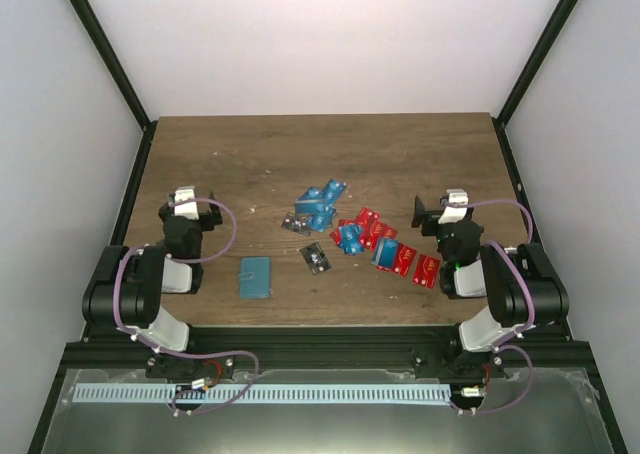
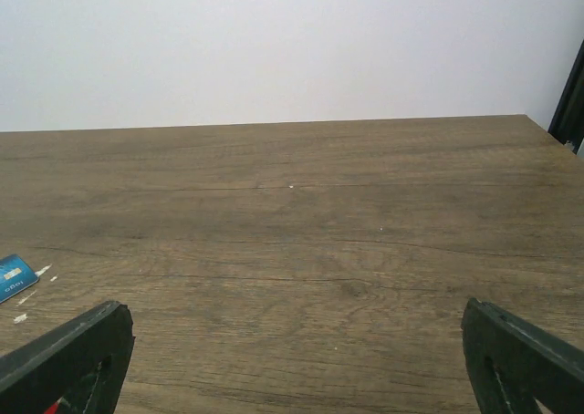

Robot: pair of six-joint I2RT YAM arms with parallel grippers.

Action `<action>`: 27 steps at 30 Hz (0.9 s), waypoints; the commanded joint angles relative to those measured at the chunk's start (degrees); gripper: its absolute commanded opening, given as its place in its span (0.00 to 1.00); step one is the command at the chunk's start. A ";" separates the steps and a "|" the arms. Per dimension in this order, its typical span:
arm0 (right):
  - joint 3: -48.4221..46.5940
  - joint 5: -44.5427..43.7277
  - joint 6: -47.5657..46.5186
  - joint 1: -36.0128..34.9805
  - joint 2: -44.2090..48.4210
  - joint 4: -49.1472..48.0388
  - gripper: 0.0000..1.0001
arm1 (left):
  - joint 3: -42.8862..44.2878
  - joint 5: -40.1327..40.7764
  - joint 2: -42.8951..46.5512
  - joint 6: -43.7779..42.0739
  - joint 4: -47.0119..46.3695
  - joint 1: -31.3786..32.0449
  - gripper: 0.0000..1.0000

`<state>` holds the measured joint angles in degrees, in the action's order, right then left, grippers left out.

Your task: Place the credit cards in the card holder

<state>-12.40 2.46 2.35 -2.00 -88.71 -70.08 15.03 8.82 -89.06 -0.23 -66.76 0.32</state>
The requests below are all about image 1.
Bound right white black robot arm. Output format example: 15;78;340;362
411;189;569;377

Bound right black frame post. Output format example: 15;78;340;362
496;0;595;125

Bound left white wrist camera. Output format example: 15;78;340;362
169;185;199;221

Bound blue card centre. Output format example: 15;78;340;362
338;224;364;255

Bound black card near holder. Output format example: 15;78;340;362
299;242;331;275

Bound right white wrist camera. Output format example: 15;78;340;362
438;189;469;225

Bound left black frame post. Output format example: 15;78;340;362
53;0;153;131

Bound light blue slotted cable duct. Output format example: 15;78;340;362
72;383;451;406

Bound red VIP card centre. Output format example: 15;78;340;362
359;220;397;251

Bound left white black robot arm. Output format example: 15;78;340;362
82;186;223;378

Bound grey metal tray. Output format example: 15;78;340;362
43;368;614;453

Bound purple cable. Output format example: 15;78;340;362
112;197;238;335
449;198;537;340

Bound red VIP card far right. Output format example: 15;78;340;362
412;254;440;289

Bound blue card lower pile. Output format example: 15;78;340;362
307;205;336;232

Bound black frame post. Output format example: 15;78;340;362
53;0;153;131
496;0;595;125

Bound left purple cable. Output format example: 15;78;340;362
112;197;238;335

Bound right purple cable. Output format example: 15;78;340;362
449;198;537;340

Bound black card pile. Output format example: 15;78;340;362
281;212;313;236

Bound teal leather card holder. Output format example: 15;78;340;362
237;257;271;300

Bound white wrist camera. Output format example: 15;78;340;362
169;185;199;221
438;189;469;225

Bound blue card with grey stripe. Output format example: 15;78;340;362
371;237;399;270

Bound black aluminium front rail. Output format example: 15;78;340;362
59;325;597;378

